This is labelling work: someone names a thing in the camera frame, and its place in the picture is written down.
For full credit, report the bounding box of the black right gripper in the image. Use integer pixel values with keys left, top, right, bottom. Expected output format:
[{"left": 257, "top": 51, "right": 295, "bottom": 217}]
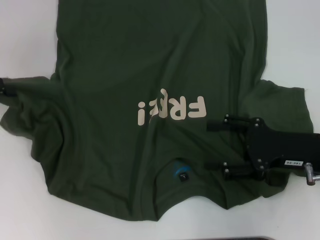
[{"left": 204, "top": 114, "right": 320, "bottom": 182}]

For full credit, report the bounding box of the dark green printed t-shirt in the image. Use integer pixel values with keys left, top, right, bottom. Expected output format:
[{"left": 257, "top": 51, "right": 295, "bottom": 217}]
[{"left": 0, "top": 0, "right": 316, "bottom": 223}]

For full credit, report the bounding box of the right arm cable metal plug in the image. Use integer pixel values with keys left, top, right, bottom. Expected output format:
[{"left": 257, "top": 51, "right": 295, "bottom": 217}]
[{"left": 303, "top": 162, "right": 320, "bottom": 186}]

